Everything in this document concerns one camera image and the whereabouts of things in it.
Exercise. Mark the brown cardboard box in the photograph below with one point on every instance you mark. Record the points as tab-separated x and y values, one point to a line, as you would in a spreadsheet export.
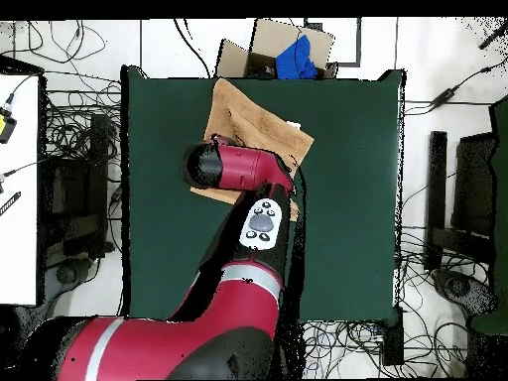
266	37

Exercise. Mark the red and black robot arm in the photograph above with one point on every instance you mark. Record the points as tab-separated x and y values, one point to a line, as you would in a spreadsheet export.
242	168

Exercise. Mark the dark green table cloth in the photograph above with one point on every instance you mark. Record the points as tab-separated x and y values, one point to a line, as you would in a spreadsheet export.
349	198

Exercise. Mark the black chair base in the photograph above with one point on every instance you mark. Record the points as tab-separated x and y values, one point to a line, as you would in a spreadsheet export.
456	287

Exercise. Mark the blue garment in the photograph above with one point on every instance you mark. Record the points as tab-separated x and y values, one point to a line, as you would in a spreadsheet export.
295	59

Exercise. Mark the orange terry towel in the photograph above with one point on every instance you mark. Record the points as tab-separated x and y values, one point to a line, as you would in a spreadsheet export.
254	119

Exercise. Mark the black stand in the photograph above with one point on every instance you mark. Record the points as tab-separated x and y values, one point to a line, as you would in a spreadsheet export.
97	178
436	178

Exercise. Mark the yellow emergency stop button box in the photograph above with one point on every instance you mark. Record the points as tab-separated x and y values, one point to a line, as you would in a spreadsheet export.
6	129

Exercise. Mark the black framed white panel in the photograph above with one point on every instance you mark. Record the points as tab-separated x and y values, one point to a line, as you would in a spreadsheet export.
358	39

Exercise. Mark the black striped bar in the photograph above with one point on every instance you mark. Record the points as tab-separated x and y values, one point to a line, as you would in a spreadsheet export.
10	203

